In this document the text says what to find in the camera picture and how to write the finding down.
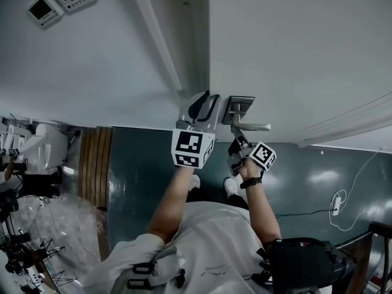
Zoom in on black floor cable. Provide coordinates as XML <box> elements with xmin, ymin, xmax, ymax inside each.
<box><xmin>274</xmin><ymin>209</ymin><xmax>373</xmax><ymax>225</ymax></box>

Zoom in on black waist bag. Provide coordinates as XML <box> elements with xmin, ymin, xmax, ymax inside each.
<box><xmin>265</xmin><ymin>237</ymin><xmax>358</xmax><ymax>291</ymax></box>

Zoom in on person's white shirt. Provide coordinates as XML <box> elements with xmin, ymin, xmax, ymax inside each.
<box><xmin>82</xmin><ymin>200</ymin><xmax>278</xmax><ymax>294</ymax></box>

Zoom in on black harness strap buckles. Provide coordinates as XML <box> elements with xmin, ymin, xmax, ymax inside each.
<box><xmin>126</xmin><ymin>260</ymin><xmax>187</xmax><ymax>290</ymax></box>

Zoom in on dark brown wooden furniture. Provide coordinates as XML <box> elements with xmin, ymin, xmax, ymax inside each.
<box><xmin>335</xmin><ymin>221</ymin><xmax>392</xmax><ymax>294</ymax></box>

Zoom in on small white wall control panel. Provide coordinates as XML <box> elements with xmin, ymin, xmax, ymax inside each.
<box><xmin>26</xmin><ymin>0</ymin><xmax>66</xmax><ymax>31</ymax></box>

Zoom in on white door with blue sign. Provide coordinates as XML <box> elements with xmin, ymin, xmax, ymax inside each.
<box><xmin>183</xmin><ymin>0</ymin><xmax>392</xmax><ymax>145</ymax></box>

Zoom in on white power adapter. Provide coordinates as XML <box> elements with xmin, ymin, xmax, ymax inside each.
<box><xmin>331</xmin><ymin>194</ymin><xmax>343</xmax><ymax>216</ymax></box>

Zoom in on silver door lever handle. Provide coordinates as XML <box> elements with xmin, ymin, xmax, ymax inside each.
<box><xmin>220</xmin><ymin>95</ymin><xmax>273</xmax><ymax>134</ymax></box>

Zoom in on person's white right shoe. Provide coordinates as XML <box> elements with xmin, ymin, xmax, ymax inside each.
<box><xmin>223</xmin><ymin>177</ymin><xmax>239</xmax><ymax>196</ymax></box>

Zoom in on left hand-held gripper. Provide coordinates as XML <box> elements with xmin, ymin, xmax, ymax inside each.
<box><xmin>171</xmin><ymin>90</ymin><xmax>222</xmax><ymax>170</ymax></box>

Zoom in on person's right forearm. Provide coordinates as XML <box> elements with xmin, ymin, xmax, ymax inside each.
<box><xmin>239</xmin><ymin>178</ymin><xmax>282</xmax><ymax>246</ymax></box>

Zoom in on person's black trousers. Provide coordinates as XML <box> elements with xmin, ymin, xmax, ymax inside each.
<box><xmin>186</xmin><ymin>188</ymin><xmax>249</xmax><ymax>211</ymax></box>

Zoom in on person's white shoe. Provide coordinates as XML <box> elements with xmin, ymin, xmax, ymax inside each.
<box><xmin>187</xmin><ymin>175</ymin><xmax>202</xmax><ymax>193</ymax></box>
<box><xmin>223</xmin><ymin>177</ymin><xmax>239</xmax><ymax>196</ymax></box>

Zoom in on white rounded appliance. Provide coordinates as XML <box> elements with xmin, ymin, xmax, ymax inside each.
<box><xmin>18</xmin><ymin>122</ymin><xmax>70</xmax><ymax>172</ymax></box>

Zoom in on person's left forearm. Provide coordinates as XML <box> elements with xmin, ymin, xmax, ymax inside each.
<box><xmin>148</xmin><ymin>163</ymin><xmax>198</xmax><ymax>246</ymax></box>

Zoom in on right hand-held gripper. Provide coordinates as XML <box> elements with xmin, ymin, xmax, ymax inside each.
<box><xmin>227</xmin><ymin>135</ymin><xmax>278</xmax><ymax>177</ymax></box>

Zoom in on white power cable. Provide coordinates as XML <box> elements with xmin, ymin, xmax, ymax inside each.
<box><xmin>328</xmin><ymin>145</ymin><xmax>387</xmax><ymax>232</ymax></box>

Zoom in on black wrist watch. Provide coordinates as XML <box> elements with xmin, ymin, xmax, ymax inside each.
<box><xmin>239</xmin><ymin>177</ymin><xmax>263</xmax><ymax>190</ymax></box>

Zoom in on person's right hand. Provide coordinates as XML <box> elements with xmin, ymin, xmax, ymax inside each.
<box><xmin>238</xmin><ymin>159</ymin><xmax>263</xmax><ymax>183</ymax></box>

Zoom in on person's white left shoe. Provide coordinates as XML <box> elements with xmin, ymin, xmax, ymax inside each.
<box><xmin>187</xmin><ymin>175</ymin><xmax>202</xmax><ymax>193</ymax></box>

